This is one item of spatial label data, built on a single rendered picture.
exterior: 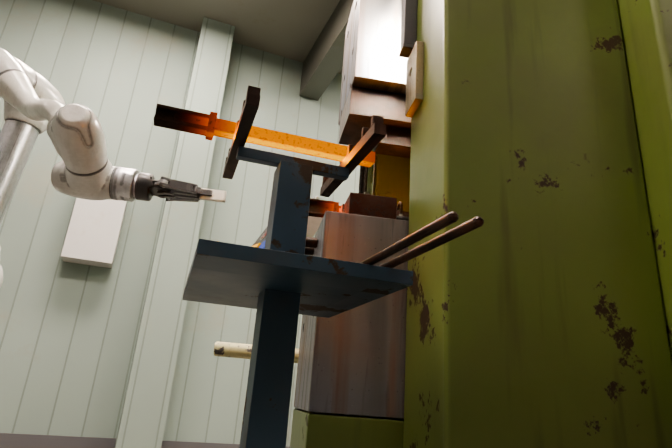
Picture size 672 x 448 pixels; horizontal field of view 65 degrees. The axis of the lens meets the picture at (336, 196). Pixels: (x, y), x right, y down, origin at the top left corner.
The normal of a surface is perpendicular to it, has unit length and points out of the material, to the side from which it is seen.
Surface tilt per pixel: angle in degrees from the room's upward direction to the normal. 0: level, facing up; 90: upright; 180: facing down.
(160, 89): 90
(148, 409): 90
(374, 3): 90
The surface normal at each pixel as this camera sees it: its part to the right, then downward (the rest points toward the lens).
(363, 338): 0.15, -0.35
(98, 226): 0.37, -0.31
